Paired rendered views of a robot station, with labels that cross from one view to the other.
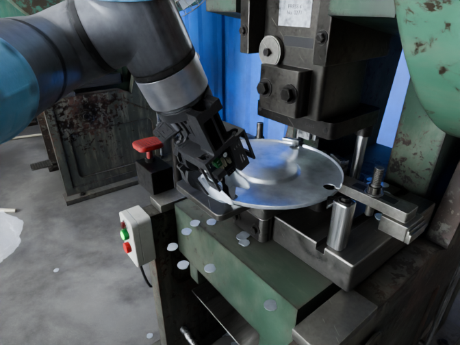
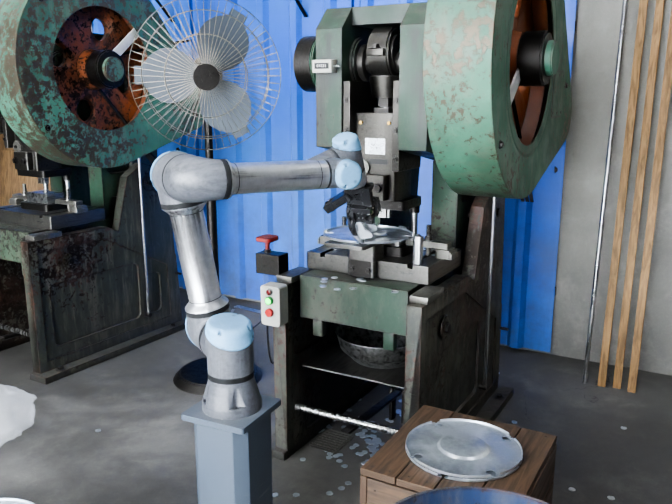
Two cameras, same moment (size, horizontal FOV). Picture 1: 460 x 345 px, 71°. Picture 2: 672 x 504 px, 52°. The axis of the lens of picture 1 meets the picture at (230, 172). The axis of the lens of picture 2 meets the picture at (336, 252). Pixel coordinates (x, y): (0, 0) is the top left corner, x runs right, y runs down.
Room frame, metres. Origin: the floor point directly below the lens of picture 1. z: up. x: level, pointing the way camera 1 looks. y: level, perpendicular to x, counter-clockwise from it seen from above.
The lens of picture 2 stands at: (-1.41, 0.86, 1.23)
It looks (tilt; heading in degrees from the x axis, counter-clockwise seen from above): 13 degrees down; 338
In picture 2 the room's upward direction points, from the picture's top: straight up
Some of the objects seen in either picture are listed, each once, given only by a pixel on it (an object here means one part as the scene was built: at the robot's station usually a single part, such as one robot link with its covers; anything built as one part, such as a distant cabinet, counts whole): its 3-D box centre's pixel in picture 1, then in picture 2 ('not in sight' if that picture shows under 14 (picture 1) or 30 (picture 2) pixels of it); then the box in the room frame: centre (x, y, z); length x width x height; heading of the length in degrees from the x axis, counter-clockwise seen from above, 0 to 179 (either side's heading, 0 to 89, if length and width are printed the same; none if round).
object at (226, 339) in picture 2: not in sight; (229, 343); (0.19, 0.49, 0.62); 0.13 x 0.12 x 0.14; 6
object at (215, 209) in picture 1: (248, 204); (361, 256); (0.55, -0.04, 0.72); 0.25 x 0.14 x 0.14; 128
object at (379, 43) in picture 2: not in sight; (387, 81); (0.66, -0.17, 1.27); 0.21 x 0.12 x 0.34; 128
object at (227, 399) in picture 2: not in sight; (231, 388); (0.18, 0.49, 0.50); 0.15 x 0.15 x 0.10
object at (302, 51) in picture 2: not in sight; (325, 69); (0.86, -0.04, 1.31); 0.22 x 0.12 x 0.22; 128
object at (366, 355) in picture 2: not in sight; (383, 344); (0.66, -0.17, 0.36); 0.34 x 0.34 x 0.10
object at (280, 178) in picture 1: (267, 167); (368, 233); (0.58, -0.07, 0.78); 0.29 x 0.29 x 0.01
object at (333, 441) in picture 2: not in sight; (365, 417); (0.57, -0.07, 0.14); 0.59 x 0.10 x 0.05; 128
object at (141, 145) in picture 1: (149, 155); (267, 247); (0.77, 0.21, 0.72); 0.07 x 0.06 x 0.08; 128
